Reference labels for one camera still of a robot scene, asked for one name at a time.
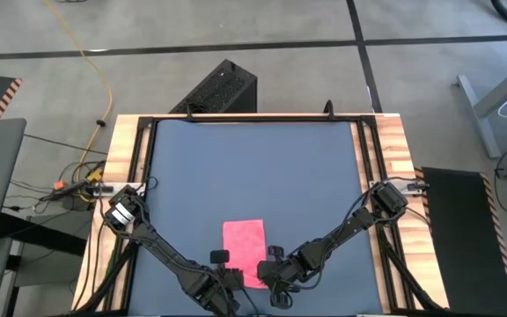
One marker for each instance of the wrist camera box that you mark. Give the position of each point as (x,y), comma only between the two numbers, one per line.
(220,257)
(275,252)

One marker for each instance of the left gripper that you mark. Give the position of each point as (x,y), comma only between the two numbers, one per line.
(231,279)

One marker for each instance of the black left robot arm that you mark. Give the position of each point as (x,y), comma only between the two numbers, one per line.
(161,244)

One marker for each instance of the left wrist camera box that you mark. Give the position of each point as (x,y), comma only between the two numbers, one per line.
(220,257)

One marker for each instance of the black power strip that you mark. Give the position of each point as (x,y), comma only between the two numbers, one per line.
(77,188)

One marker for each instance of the grey metal desk leg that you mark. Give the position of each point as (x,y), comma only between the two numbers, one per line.
(482,119)

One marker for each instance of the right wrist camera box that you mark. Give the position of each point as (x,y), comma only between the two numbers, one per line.
(275,252)

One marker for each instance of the black computer tower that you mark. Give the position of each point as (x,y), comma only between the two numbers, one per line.
(218,88)

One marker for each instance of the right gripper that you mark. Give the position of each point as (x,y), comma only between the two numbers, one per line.
(280,275)

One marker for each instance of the orange plug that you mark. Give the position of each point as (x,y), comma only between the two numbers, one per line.
(59,185)

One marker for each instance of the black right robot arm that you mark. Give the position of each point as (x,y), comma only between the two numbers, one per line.
(350,224)

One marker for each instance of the black clamp hook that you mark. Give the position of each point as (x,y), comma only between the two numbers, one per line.
(330,110)
(188,112)

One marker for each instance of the large striped-edge floor mat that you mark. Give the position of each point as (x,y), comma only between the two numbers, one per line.
(460,246)

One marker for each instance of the grey table mat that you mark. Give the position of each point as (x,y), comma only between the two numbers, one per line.
(258,176)

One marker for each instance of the pink fluffy towel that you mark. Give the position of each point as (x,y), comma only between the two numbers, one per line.
(244,242)

